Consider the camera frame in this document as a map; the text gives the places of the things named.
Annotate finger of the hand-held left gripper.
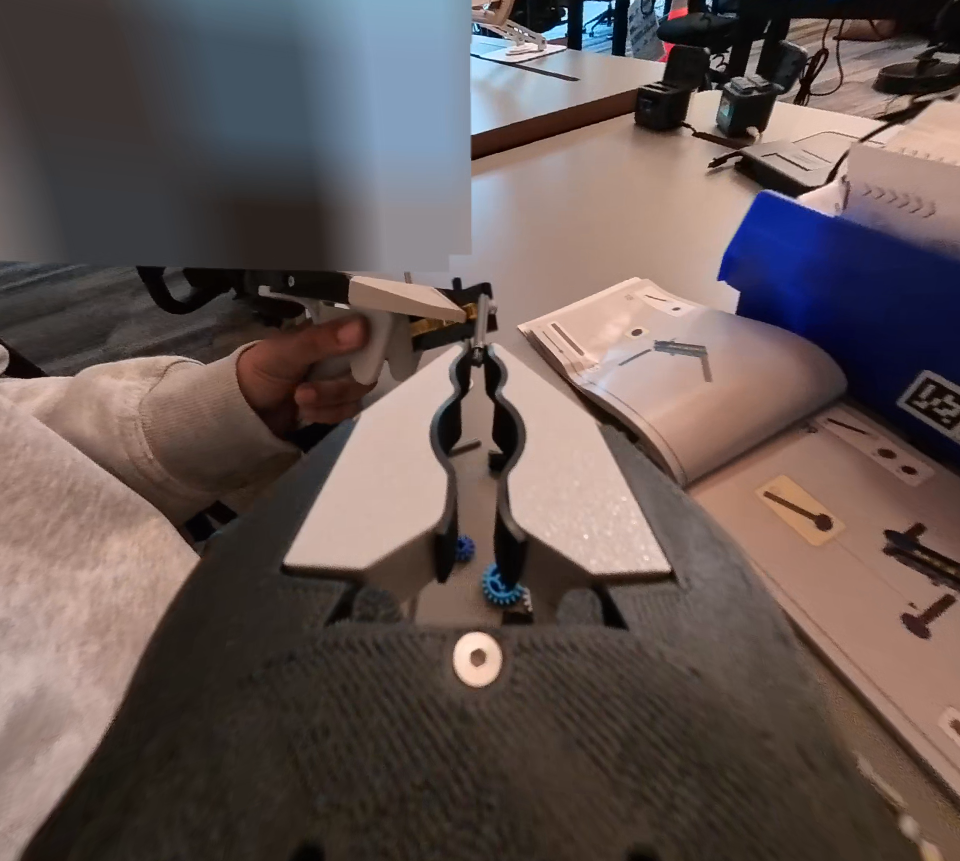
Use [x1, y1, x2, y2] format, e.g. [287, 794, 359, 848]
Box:
[369, 315, 416, 384]
[348, 276, 468, 326]

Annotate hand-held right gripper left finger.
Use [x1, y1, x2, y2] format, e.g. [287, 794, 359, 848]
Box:
[282, 342, 472, 607]

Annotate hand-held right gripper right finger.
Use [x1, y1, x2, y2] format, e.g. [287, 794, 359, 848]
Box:
[483, 343, 673, 611]

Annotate black yellow lego beam assembly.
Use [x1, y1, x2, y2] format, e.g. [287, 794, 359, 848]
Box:
[408, 279, 500, 354]

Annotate pile of loose lego pieces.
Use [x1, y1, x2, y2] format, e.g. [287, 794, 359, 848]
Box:
[448, 435, 535, 611]

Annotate lego instruction booklet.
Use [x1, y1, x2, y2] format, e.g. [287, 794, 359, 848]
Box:
[516, 274, 960, 796]

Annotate person's left hand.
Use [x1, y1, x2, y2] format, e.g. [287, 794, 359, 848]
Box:
[236, 315, 372, 440]

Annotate blue storage bin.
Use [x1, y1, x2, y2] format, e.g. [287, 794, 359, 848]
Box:
[717, 188, 960, 463]

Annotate black charger case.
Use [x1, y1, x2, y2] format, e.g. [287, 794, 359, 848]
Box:
[633, 42, 711, 132]

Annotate teal black battery pack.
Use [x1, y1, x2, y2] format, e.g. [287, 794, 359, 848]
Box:
[714, 73, 779, 140]

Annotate black flat power hub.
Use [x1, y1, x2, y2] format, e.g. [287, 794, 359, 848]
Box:
[708, 128, 861, 196]

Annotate white printed paper bags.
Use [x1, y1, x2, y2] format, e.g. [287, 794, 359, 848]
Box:
[793, 98, 960, 256]

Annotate black round lamp base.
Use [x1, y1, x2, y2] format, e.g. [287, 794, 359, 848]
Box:
[876, 0, 960, 99]

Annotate black camera case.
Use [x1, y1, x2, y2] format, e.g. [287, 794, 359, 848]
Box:
[756, 38, 811, 100]

